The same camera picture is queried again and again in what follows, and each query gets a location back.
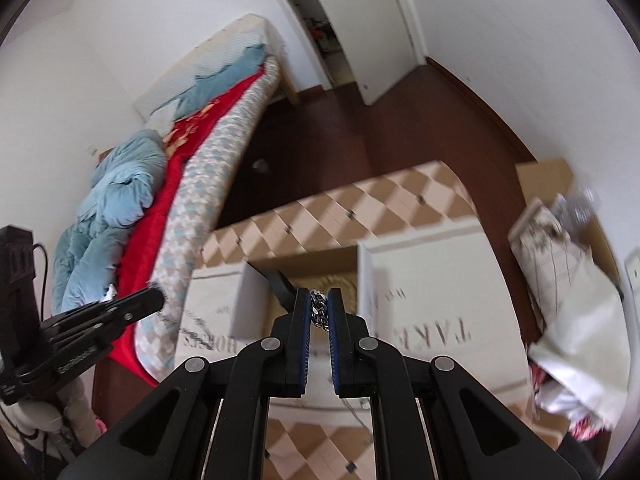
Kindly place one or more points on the teal cloth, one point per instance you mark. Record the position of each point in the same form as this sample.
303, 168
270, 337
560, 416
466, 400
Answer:
220, 82

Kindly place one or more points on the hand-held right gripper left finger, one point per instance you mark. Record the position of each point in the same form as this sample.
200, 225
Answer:
301, 345

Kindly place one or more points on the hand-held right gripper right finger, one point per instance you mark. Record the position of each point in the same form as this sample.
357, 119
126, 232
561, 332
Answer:
334, 345

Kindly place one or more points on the red patterned cloth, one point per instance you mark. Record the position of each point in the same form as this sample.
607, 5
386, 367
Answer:
550, 400

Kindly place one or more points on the white printed storage box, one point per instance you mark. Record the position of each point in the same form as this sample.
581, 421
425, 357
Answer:
440, 285

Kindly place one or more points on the white door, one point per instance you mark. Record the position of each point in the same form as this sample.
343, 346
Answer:
370, 25

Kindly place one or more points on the white headboard mattress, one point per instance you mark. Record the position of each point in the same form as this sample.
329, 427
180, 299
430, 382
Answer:
210, 50

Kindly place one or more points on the brown cardboard box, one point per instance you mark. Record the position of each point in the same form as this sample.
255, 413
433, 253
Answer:
545, 177

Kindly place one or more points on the red blanket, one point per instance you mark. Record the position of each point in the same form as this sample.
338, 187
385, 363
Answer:
155, 230

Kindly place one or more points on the white pillow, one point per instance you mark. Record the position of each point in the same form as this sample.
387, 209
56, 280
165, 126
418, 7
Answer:
160, 119

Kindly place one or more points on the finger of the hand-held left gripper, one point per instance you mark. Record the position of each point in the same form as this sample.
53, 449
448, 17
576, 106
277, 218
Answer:
120, 310

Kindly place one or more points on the patterned bed mattress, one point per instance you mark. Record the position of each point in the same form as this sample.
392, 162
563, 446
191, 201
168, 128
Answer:
210, 180

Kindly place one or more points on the checkered cardboard box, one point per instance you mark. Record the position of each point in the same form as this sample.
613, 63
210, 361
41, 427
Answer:
375, 195

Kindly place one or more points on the white and pink cloth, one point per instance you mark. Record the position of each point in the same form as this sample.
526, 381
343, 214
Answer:
75, 415

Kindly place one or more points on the light blue quilt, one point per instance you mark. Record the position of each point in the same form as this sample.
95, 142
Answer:
125, 175

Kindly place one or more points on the white printed paper bag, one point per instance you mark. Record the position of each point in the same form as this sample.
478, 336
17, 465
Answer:
580, 310

